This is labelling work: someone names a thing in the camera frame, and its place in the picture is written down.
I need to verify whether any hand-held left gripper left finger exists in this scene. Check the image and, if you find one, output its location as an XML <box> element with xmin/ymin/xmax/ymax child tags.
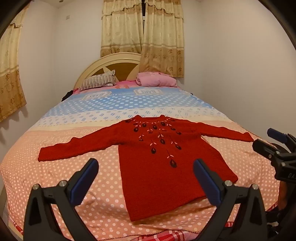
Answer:
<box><xmin>23</xmin><ymin>158</ymin><xmax>100</xmax><ymax>241</ymax></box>

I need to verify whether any striped pillow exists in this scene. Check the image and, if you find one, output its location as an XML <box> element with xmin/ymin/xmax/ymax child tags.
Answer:
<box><xmin>79</xmin><ymin>70</ymin><xmax>117</xmax><ymax>91</ymax></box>

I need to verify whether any person's right forearm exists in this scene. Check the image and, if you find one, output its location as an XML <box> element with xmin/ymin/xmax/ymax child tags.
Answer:
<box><xmin>277</xmin><ymin>178</ymin><xmax>289</xmax><ymax>209</ymax></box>

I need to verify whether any cream wooden headboard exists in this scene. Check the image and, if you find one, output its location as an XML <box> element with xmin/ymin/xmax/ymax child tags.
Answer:
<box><xmin>73</xmin><ymin>52</ymin><xmax>142</xmax><ymax>90</ymax></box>

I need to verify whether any polka dot bedsheet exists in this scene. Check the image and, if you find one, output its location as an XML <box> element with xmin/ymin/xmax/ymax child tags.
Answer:
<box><xmin>0</xmin><ymin>80</ymin><xmax>289</xmax><ymax>241</ymax></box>

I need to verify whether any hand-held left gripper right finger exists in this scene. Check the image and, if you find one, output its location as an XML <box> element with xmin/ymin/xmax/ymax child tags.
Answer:
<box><xmin>193</xmin><ymin>159</ymin><xmax>269</xmax><ymax>241</ymax></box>

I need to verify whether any dark cloth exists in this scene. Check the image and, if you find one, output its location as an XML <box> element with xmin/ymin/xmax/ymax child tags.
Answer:
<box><xmin>61</xmin><ymin>91</ymin><xmax>74</xmax><ymax>102</ymax></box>

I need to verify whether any pink pillow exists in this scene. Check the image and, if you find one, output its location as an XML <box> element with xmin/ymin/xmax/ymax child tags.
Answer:
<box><xmin>135</xmin><ymin>72</ymin><xmax>178</xmax><ymax>88</ymax></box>

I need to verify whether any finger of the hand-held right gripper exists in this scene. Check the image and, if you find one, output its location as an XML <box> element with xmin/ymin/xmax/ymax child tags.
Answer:
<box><xmin>267</xmin><ymin>128</ymin><xmax>296</xmax><ymax>151</ymax></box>
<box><xmin>252</xmin><ymin>139</ymin><xmax>281</xmax><ymax>160</ymax></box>

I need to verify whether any red knitted sweater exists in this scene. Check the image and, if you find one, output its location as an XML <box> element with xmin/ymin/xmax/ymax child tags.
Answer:
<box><xmin>38</xmin><ymin>115</ymin><xmax>254</xmax><ymax>222</ymax></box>

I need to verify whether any beige floral window curtain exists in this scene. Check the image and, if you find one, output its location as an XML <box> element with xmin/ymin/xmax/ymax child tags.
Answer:
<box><xmin>0</xmin><ymin>9</ymin><xmax>27</xmax><ymax>122</ymax></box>
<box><xmin>100</xmin><ymin>0</ymin><xmax>145</xmax><ymax>58</ymax></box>
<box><xmin>139</xmin><ymin>0</ymin><xmax>185</xmax><ymax>78</ymax></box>

